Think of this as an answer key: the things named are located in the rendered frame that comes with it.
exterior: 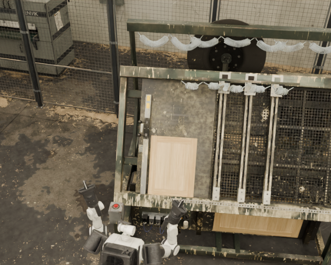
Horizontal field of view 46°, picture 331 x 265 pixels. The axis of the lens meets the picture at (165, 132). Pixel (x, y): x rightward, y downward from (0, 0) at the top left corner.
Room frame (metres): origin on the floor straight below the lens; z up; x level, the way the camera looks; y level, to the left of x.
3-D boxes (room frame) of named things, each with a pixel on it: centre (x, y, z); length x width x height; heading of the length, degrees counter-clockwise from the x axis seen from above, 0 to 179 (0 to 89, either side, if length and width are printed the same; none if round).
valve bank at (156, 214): (2.45, 0.00, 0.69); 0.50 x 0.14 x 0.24; 85
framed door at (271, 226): (2.69, -0.98, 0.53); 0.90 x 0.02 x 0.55; 85
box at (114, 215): (2.42, 0.44, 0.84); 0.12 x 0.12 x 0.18; 85
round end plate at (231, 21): (3.60, -0.60, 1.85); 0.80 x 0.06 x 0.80; 85
